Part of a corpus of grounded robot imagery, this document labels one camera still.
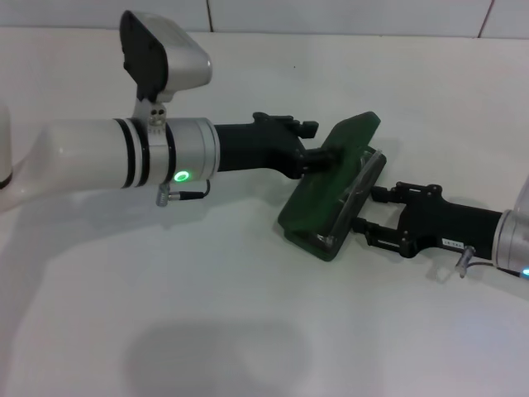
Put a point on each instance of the green glasses case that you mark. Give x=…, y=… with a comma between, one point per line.
x=322, y=194

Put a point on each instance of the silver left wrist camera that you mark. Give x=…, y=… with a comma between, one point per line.
x=165, y=62

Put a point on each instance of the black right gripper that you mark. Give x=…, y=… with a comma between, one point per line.
x=446, y=223

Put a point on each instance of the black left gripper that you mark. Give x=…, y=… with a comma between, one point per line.
x=260, y=144

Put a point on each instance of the clear white glasses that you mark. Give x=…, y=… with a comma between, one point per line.
x=355, y=194

